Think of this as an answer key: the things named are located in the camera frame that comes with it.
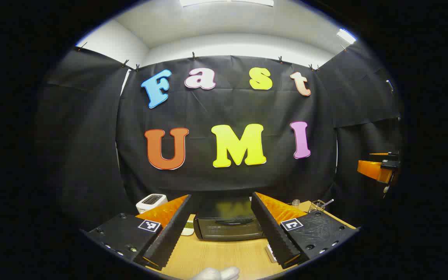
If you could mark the clear glass bottle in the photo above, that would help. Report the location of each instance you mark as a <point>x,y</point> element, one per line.
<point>295,202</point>

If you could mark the small white dish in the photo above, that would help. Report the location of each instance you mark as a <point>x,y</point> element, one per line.
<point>270,252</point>

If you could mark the ceiling light panel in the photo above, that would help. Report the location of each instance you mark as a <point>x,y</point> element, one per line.
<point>346,35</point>

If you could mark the white toaster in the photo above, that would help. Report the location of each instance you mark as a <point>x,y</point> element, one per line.
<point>150,201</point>

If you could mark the black electric oven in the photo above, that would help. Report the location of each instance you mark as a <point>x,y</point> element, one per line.
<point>228,229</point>

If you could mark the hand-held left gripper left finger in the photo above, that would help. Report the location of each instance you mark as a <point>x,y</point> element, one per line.
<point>171,233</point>

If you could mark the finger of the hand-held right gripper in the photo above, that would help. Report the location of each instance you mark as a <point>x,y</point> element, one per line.
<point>371,169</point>
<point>381,154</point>

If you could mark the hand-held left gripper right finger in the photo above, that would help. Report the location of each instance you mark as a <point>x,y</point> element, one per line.
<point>272,233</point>

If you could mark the white divided grain plate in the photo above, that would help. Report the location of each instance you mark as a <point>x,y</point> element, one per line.
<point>188,228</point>

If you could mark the black backdrop cloth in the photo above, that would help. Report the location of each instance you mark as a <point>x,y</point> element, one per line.
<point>228,109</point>

